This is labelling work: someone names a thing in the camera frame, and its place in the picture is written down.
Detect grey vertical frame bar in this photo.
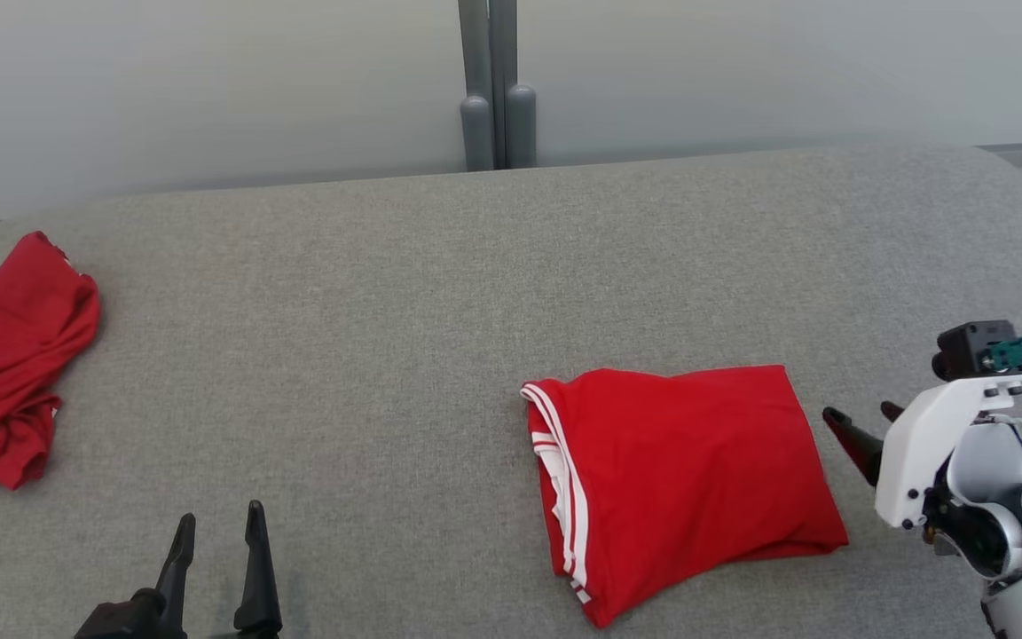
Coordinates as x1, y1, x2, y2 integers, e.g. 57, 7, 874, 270
490, 0, 519, 168
458, 0, 491, 99

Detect red jersey with white sleeves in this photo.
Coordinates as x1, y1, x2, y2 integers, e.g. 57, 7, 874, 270
520, 364, 850, 629

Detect grey fabric sofa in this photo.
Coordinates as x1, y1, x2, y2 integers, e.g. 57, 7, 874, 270
0, 142, 1022, 639

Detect red shorts with white hem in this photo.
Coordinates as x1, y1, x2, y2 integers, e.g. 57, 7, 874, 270
0, 231, 102, 491

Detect grey round-topped post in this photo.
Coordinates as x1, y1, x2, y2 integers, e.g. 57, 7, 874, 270
505, 84, 538, 170
460, 95, 496, 172

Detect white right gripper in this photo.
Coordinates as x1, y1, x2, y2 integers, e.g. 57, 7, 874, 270
822, 375, 1022, 531

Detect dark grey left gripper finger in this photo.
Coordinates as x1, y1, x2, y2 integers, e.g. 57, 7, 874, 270
233, 500, 283, 635
154, 512, 198, 638

